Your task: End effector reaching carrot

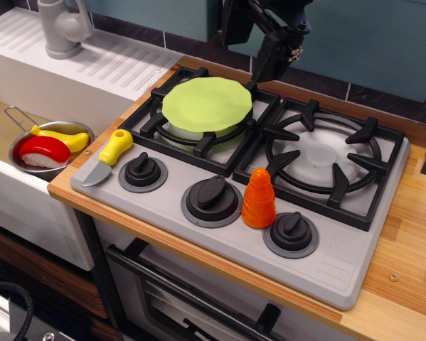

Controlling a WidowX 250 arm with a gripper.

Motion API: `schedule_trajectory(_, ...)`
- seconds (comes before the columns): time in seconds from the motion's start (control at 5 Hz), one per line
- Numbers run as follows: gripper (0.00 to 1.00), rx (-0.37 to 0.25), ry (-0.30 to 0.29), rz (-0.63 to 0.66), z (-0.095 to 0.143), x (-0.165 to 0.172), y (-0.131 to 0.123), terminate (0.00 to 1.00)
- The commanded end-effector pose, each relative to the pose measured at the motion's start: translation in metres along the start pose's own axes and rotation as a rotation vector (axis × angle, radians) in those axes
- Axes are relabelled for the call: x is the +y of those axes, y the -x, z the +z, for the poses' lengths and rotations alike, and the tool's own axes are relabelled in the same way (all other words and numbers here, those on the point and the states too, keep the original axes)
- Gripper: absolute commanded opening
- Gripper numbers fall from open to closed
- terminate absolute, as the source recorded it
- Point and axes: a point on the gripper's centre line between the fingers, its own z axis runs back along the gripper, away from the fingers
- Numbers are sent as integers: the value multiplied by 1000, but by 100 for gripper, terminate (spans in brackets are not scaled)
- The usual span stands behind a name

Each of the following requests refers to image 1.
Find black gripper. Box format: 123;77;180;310
221;0;311;83

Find orange toy carrot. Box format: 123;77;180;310
241;168;277;229

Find light green plastic plate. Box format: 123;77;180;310
161;77;252;133

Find black left burner grate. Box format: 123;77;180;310
121;67;280;177

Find black burner grate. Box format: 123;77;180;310
121;67;280;177
233;99;410;232

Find black right burner grate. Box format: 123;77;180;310
233;99;410;232

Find grey toy stove top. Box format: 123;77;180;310
70;67;410;309

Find black middle stove knob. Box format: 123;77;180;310
181;175;243;229

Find black stove knob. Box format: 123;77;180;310
262;212;319;259
181;175;243;229
119;152;169;193

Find black left stove knob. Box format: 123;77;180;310
119;152;169;193

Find grey toy faucet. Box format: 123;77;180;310
38;0;93;60

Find black right stove knob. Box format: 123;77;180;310
262;212;319;259

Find yellow toy banana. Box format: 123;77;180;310
31;125;90;153

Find white toy sink unit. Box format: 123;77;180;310
0;7;181;271

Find red and white toy sushi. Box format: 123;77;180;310
18;136;71;169

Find small metal pot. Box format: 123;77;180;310
4;106;95;181

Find toy oven door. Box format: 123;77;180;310
103;237;348;340

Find yellow handled toy knife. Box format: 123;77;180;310
82;129;134;188

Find black braided cable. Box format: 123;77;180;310
0;281;34;341

